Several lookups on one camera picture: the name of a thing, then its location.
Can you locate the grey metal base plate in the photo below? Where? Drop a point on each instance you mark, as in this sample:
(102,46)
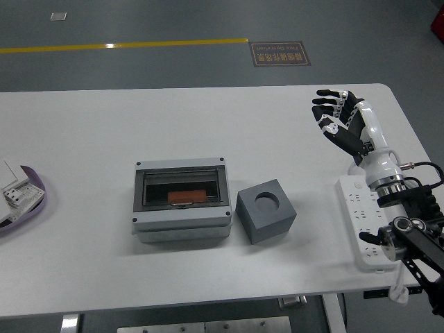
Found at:
(204,326)

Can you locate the grey cube with round hole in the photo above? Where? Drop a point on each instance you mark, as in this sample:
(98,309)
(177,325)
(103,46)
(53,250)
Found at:
(267,222)

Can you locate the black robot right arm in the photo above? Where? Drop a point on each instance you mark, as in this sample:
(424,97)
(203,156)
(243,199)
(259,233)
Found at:
(416,206)

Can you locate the white socket module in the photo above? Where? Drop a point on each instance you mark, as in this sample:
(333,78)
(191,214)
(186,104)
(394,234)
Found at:
(14,197)

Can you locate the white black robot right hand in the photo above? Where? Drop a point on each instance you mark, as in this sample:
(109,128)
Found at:
(373,138)

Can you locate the metal table bracket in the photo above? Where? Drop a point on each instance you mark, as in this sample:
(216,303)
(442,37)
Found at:
(293,301)

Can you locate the grey electrical box with lid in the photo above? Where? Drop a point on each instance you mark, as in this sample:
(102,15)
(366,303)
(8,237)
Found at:
(180,222)

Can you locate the purple tray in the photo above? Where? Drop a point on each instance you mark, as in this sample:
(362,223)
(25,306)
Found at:
(35,177)

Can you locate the orange cylinder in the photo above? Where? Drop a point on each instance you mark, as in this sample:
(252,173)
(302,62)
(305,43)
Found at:
(187,195)

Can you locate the white switch panel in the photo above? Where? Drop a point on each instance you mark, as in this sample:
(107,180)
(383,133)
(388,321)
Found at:
(7,173)

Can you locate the white power strip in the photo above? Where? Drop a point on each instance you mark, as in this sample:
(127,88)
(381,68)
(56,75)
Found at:
(354,204)

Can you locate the small metal floor plate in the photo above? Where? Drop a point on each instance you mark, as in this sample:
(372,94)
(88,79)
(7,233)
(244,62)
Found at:
(58,16)

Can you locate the red object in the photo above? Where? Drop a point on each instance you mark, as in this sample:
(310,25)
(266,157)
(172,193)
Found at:
(437,22)

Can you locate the white table leg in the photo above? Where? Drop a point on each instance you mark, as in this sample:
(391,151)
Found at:
(334,314)
(71,323)

